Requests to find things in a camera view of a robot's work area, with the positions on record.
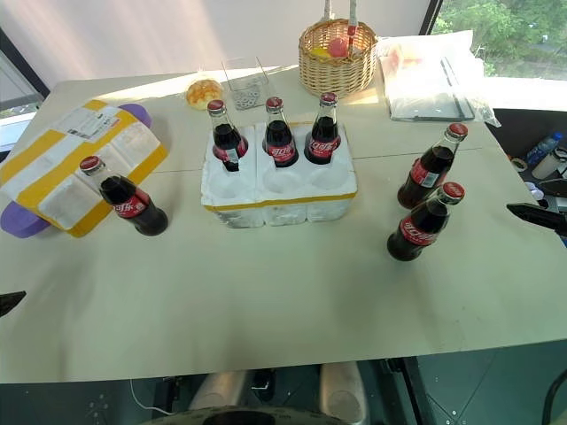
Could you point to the tape roll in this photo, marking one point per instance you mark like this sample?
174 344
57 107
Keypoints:
518 164

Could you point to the clear plastic box with washers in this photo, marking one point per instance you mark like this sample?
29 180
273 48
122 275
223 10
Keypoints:
248 90

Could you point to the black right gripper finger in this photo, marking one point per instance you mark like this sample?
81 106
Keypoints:
538 216
553 187

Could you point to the pink toy peach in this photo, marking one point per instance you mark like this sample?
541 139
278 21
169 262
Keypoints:
339 47

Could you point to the white foam bottle tray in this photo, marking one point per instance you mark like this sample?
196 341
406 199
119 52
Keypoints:
279 201

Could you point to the silver right robot leg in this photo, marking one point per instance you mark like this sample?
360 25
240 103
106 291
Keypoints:
343 391

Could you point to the white plastic bottle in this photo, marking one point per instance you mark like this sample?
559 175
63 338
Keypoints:
549 164

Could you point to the glass cola bottle red cap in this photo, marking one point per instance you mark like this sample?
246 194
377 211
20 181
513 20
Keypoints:
418 230
280 144
133 208
322 141
227 139
427 170

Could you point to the blue-labelled plastic bottle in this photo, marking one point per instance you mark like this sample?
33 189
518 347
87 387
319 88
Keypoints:
542 149

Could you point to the silver left robot leg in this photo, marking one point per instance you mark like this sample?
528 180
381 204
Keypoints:
219 391

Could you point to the silver robot leg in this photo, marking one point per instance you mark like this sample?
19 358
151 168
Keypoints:
343 391
219 391

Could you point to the clear plastic bag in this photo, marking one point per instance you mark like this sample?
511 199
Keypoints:
432 84

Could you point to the dark rounded robot torso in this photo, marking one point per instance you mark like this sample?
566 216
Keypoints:
243 418

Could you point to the white yellow-taped foam package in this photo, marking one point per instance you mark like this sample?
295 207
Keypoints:
88 146

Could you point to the woven wicker basket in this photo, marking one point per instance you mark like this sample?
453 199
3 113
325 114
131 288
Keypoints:
336 73

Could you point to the golden bread bun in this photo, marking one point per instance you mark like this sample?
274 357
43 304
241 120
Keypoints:
203 94

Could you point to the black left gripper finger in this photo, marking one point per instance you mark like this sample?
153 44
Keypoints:
10 303

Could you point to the yellow toy fruit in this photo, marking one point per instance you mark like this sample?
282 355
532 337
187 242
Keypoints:
320 52

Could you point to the purple tray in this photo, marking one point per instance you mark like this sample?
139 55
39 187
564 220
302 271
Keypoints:
20 221

